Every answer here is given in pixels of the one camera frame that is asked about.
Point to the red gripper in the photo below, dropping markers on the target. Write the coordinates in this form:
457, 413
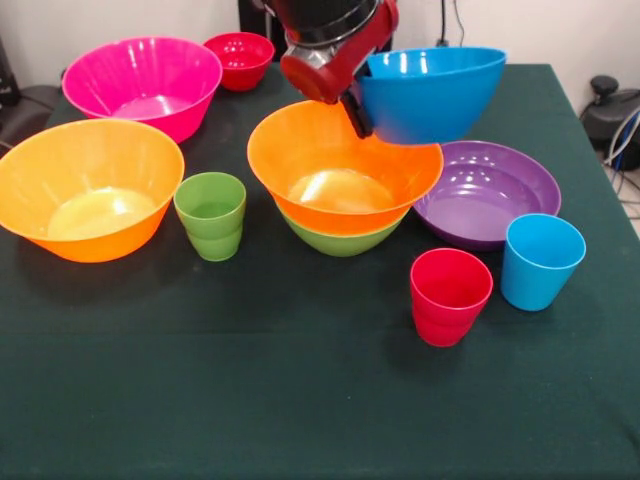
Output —
345, 65

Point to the orange bowl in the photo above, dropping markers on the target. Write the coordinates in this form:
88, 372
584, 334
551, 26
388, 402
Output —
310, 145
75, 165

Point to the blue bowl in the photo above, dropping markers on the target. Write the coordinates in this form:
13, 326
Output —
425, 110

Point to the green bowl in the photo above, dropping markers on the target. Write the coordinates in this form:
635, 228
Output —
345, 245

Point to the red bowl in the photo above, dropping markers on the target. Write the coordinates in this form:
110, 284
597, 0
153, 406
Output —
240, 70

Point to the purple bowl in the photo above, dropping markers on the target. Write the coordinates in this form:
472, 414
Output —
485, 200

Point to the green cup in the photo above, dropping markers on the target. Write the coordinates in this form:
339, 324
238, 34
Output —
210, 240

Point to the red cup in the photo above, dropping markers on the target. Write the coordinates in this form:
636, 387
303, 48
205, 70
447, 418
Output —
445, 320

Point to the pink bowl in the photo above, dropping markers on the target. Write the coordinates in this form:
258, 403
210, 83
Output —
140, 70

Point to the blue cup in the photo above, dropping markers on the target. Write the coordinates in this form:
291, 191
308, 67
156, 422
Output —
530, 285

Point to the dark green tablecloth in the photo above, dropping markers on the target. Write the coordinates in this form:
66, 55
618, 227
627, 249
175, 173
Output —
250, 375

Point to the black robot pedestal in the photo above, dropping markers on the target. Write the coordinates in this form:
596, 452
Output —
250, 17

